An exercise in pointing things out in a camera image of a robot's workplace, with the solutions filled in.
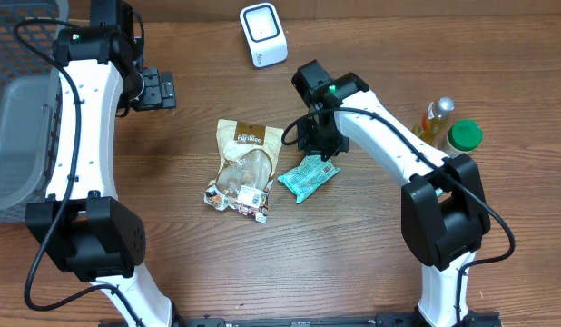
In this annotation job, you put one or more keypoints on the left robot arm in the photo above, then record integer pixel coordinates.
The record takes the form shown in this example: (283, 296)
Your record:
(80, 224)

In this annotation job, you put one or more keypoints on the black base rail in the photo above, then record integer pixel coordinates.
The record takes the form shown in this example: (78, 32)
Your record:
(381, 320)

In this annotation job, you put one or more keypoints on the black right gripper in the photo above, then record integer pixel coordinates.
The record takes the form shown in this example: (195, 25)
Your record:
(323, 145)

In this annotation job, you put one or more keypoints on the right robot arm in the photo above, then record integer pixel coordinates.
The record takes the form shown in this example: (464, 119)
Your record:
(444, 214)

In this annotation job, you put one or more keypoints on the teal white snack packet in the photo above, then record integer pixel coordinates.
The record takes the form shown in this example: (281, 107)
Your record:
(306, 178)

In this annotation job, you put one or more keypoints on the white barcode scanner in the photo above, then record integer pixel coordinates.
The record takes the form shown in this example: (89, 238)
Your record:
(264, 34)

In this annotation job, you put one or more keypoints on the brown white snack wrapper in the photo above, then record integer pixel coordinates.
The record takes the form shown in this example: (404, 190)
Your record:
(249, 201)

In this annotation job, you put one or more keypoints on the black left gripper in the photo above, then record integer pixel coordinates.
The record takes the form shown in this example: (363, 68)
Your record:
(162, 94)

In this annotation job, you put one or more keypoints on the green lid spice jar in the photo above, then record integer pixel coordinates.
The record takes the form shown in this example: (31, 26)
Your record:
(462, 138)

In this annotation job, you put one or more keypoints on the clear plastic container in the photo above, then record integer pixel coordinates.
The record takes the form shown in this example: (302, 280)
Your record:
(434, 119)

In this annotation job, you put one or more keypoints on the brown Pantree snack packet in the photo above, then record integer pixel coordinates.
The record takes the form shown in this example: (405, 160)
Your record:
(249, 154)

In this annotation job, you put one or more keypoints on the grey plastic mesh basket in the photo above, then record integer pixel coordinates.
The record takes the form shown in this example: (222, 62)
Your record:
(30, 105)

